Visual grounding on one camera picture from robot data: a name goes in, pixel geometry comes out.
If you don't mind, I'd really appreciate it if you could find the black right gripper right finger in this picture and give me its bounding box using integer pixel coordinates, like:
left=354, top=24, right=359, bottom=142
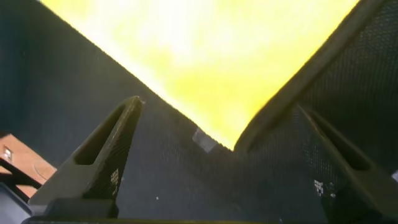
left=292, top=102, right=398, bottom=220

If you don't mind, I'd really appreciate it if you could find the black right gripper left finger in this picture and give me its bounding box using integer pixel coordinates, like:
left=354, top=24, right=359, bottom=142
left=27, top=95, right=143, bottom=216

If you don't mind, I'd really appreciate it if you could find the yellow towel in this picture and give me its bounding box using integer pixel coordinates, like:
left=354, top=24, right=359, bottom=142
left=40, top=0, right=386, bottom=153

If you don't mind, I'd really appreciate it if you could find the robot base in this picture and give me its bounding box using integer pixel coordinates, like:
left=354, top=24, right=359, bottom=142
left=0, top=157, right=43, bottom=224

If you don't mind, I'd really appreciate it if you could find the clear tape marker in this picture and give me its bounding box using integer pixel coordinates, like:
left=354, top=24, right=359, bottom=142
left=192, top=127, right=218, bottom=154

